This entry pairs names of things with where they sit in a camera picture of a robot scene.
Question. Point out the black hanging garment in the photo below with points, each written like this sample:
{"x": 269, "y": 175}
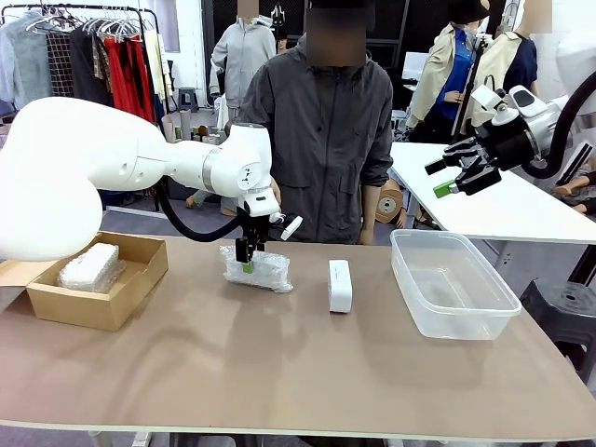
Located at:
{"x": 86, "y": 65}

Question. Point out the light blue hanging garment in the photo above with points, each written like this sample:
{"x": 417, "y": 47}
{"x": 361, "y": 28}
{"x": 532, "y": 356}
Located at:
{"x": 28, "y": 60}

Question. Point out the white computer case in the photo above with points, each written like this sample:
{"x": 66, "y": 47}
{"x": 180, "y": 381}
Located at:
{"x": 398, "y": 125}

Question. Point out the checked hanging garment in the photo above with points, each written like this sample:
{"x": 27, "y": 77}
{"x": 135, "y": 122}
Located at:
{"x": 59, "y": 60}

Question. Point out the upright grey tube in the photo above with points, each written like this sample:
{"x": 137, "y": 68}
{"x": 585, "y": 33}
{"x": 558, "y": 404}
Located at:
{"x": 186, "y": 125}

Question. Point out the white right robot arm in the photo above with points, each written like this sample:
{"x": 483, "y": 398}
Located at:
{"x": 545, "y": 116}

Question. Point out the open brown cardboard box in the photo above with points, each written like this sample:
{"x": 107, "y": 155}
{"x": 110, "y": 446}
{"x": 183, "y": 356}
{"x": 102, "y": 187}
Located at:
{"x": 93, "y": 309}

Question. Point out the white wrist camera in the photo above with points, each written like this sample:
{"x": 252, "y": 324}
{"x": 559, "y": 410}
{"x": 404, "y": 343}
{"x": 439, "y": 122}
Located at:
{"x": 292, "y": 227}
{"x": 486, "y": 102}

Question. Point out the black plastic stool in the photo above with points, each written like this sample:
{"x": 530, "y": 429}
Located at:
{"x": 563, "y": 312}

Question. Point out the mannequin leg in grey trousers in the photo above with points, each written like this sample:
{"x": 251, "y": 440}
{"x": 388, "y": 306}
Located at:
{"x": 200, "y": 200}

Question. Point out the lying skin-coloured mannequin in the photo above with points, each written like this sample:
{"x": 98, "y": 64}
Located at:
{"x": 575, "y": 191}

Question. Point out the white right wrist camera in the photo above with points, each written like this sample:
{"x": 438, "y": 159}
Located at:
{"x": 486, "y": 102}

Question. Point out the person in grey jacket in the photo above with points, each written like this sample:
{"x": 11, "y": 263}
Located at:
{"x": 326, "y": 139}

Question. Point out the bubble-wrapped smooth white clock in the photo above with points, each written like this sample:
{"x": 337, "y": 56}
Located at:
{"x": 272, "y": 274}

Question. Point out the brown paper roll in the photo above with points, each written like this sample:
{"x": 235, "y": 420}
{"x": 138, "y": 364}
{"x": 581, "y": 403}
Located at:
{"x": 388, "y": 205}

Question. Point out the small grey step stool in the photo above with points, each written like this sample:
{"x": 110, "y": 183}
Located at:
{"x": 187, "y": 98}

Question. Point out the person's left forearm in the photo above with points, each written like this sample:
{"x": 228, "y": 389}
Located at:
{"x": 368, "y": 205}

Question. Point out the person's left hand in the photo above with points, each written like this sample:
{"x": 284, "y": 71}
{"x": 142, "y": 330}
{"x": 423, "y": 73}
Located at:
{"x": 366, "y": 235}

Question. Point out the white table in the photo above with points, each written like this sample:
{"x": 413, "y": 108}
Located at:
{"x": 512, "y": 209}

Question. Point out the clear plastic container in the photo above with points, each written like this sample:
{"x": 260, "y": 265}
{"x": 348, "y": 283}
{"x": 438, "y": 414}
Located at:
{"x": 456, "y": 321}

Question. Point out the bubble-wrapped clock with ridged face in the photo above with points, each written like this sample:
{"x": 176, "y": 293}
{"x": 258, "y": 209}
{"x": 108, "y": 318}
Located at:
{"x": 90, "y": 267}

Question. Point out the mannequin in cream vest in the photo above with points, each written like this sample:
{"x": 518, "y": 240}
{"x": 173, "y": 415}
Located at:
{"x": 519, "y": 60}

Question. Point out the mannequin in beige coat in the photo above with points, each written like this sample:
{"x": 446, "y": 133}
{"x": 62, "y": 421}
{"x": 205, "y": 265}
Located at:
{"x": 442, "y": 79}

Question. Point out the red hanging dress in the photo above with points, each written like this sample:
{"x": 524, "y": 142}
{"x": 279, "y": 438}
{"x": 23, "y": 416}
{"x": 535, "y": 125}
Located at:
{"x": 132, "y": 79}

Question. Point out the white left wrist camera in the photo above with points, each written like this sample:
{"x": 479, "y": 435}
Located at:
{"x": 292, "y": 227}

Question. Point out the unwrapped white clock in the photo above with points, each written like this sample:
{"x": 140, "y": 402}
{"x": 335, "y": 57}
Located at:
{"x": 340, "y": 288}

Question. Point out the black tripod pole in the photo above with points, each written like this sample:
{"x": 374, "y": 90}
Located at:
{"x": 472, "y": 79}

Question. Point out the cream hanging garment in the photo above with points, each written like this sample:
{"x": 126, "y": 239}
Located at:
{"x": 153, "y": 65}

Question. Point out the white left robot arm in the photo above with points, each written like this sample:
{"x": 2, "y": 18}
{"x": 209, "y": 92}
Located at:
{"x": 70, "y": 163}

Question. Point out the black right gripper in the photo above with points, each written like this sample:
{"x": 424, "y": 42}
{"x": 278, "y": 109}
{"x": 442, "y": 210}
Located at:
{"x": 510, "y": 144}

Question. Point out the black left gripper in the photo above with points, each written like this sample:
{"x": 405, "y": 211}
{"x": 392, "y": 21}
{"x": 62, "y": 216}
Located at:
{"x": 255, "y": 230}

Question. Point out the mannequin in grey hoodie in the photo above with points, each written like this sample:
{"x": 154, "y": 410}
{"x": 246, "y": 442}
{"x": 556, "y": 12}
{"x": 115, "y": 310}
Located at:
{"x": 239, "y": 51}

